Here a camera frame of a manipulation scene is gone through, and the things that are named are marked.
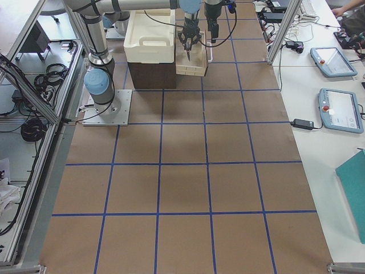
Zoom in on wooden drawer with white handle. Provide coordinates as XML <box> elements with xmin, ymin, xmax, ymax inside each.
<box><xmin>175</xmin><ymin>37</ymin><xmax>213</xmax><ymax>76</ymax></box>

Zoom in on teal folder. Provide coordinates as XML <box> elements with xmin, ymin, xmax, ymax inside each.
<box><xmin>336</xmin><ymin>150</ymin><xmax>364</xmax><ymax>244</ymax></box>

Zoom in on white plastic tray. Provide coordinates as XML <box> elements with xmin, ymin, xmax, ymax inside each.
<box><xmin>124</xmin><ymin>9</ymin><xmax>175</xmax><ymax>63</ymax></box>

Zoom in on grey orange scissors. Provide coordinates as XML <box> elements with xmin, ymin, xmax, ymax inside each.
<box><xmin>184</xmin><ymin>38</ymin><xmax>192</xmax><ymax>61</ymax></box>

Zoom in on aluminium frame post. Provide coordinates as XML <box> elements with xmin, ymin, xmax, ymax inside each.
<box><xmin>266</xmin><ymin>0</ymin><xmax>302</xmax><ymax>65</ymax></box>

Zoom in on blue teach pendant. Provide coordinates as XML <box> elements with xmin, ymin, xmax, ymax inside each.
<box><xmin>318</xmin><ymin>88</ymin><xmax>364</xmax><ymax>134</ymax></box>
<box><xmin>310</xmin><ymin>47</ymin><xmax>358</xmax><ymax>78</ymax></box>

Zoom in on black power adapter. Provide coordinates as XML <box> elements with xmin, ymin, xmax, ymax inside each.
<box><xmin>290</xmin><ymin>119</ymin><xmax>314</xmax><ymax>130</ymax></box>

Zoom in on far blue teach pendant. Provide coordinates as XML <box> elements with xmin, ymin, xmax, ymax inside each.
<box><xmin>310</xmin><ymin>47</ymin><xmax>358</xmax><ymax>78</ymax></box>

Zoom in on aluminium frame rail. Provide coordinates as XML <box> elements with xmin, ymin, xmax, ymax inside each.
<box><xmin>1</xmin><ymin>1</ymin><xmax>88</xmax><ymax>272</ymax></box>

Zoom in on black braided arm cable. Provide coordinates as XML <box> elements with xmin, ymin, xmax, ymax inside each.
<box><xmin>144</xmin><ymin>10</ymin><xmax>183</xmax><ymax>29</ymax></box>
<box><xmin>199</xmin><ymin>0</ymin><xmax>238</xmax><ymax>48</ymax></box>

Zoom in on black coiled cables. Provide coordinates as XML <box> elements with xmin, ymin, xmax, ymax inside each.
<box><xmin>20</xmin><ymin>116</ymin><xmax>46</xmax><ymax>143</ymax></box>

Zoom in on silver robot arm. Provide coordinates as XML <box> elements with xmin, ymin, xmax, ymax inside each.
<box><xmin>65</xmin><ymin>1</ymin><xmax>200</xmax><ymax>114</ymax></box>
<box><xmin>169</xmin><ymin>1</ymin><xmax>223</xmax><ymax>43</ymax></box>

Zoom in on near blue teach pendant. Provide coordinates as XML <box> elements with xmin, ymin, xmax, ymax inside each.
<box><xmin>318</xmin><ymin>88</ymin><xmax>364</xmax><ymax>134</ymax></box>

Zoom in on dark wooden drawer cabinet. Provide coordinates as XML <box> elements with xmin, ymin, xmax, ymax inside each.
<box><xmin>128</xmin><ymin>62</ymin><xmax>176</xmax><ymax>90</ymax></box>

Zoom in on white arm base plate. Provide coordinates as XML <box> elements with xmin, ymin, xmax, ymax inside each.
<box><xmin>82</xmin><ymin>90</ymin><xmax>132</xmax><ymax>126</ymax></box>

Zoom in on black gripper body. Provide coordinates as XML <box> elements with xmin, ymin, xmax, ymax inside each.
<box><xmin>207</xmin><ymin>18</ymin><xmax>219</xmax><ymax>39</ymax></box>
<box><xmin>177</xmin><ymin>18</ymin><xmax>201</xmax><ymax>46</ymax></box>

